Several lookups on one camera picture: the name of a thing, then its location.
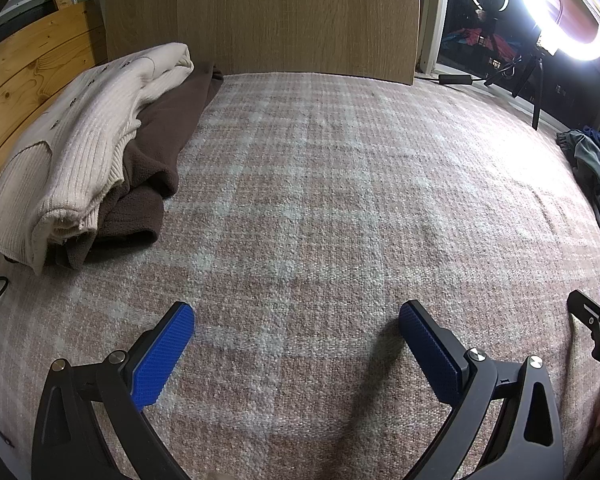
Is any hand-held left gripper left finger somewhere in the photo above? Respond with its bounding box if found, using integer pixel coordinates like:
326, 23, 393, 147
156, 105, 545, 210
31, 301, 197, 480

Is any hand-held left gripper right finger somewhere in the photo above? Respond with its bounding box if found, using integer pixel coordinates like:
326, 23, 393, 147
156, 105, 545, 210
399, 301, 565, 480

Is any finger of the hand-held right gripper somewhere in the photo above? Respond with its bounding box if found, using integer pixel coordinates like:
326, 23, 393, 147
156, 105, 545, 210
567, 289, 600, 333

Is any grey garment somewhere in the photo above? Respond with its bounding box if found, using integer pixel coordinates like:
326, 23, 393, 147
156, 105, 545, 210
555, 129, 600, 196

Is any plaid blanket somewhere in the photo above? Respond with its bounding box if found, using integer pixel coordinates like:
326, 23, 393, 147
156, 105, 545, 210
0, 71, 600, 480

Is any black tripod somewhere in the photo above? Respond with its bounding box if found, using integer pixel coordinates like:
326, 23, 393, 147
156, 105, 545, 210
485, 10, 548, 131

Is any cream knit sweater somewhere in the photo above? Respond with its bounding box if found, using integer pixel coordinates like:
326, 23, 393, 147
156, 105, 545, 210
0, 43, 195, 276

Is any brown fleece garment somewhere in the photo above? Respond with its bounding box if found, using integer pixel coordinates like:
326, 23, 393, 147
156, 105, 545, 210
45, 61, 225, 270

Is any light wooden wardrobe panel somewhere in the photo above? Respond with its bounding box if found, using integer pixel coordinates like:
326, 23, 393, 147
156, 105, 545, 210
101, 0, 422, 86

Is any white window frame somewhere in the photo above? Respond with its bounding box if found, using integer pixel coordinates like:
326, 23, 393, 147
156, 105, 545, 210
415, 0, 453, 73

